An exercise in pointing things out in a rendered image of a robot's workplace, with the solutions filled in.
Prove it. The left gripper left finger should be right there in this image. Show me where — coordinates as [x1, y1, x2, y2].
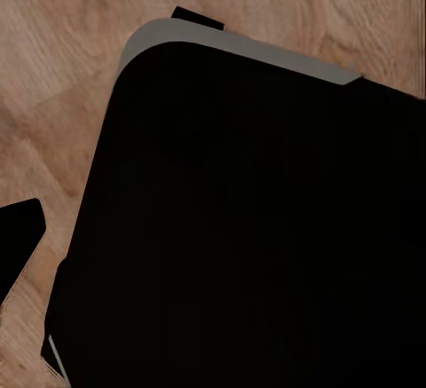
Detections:
[0, 198, 46, 304]

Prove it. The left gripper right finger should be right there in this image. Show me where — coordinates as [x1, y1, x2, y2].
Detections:
[398, 198, 426, 269]

